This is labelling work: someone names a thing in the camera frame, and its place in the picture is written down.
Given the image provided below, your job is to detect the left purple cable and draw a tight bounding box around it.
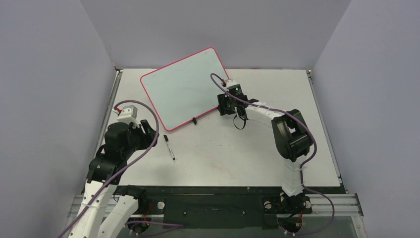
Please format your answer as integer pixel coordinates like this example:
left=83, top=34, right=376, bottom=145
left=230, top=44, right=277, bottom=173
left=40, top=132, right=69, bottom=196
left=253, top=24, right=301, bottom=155
left=57, top=100, right=160, bottom=238

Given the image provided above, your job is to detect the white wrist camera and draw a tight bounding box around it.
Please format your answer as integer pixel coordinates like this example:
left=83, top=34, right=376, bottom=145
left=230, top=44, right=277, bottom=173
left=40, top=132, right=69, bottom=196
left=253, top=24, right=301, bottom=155
left=113, top=105, right=138, bottom=124
left=221, top=79, right=238, bottom=89

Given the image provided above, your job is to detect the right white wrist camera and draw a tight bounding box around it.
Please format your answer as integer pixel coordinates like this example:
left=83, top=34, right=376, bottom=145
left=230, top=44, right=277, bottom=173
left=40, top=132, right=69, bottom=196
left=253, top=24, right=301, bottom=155
left=221, top=79, right=238, bottom=89

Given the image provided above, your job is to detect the black whiteboard marker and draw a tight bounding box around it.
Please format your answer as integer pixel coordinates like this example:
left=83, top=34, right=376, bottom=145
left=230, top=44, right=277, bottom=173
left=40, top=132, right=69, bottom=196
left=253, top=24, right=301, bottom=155
left=163, top=134, right=176, bottom=161

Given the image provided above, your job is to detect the aluminium table frame rail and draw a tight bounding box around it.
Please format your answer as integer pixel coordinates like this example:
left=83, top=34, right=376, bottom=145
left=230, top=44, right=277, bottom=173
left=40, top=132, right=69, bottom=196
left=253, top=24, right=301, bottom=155
left=67, top=193, right=365, bottom=218

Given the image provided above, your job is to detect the purple cable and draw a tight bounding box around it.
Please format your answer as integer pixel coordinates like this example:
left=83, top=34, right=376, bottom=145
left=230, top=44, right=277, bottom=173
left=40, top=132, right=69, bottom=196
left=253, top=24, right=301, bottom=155
left=210, top=72, right=335, bottom=237
left=57, top=100, right=160, bottom=238

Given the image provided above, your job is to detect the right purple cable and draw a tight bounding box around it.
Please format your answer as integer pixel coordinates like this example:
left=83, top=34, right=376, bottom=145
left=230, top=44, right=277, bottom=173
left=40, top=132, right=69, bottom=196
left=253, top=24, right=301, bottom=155
left=210, top=72, right=335, bottom=237

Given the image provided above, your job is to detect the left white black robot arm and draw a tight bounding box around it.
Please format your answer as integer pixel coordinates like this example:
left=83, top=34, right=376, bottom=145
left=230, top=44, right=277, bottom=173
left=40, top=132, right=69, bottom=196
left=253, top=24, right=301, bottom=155
left=68, top=119, right=159, bottom=238

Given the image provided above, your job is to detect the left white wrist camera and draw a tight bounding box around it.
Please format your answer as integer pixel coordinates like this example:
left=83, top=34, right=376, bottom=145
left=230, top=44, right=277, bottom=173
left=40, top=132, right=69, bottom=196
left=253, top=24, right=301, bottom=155
left=113, top=105, right=138, bottom=124

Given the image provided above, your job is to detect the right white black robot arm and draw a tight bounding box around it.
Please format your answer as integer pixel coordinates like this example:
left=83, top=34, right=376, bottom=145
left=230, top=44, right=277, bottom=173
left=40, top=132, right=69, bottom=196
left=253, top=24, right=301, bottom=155
left=217, top=84, right=313, bottom=214

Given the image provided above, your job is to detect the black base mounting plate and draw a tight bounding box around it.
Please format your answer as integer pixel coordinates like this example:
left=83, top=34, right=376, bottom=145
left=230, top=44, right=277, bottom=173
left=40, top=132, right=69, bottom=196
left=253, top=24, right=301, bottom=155
left=115, top=185, right=341, bottom=232

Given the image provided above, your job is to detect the pink-framed whiteboard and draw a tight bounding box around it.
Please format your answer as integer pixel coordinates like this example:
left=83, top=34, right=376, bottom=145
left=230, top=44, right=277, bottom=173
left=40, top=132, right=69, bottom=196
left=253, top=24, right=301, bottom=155
left=140, top=47, right=228, bottom=131

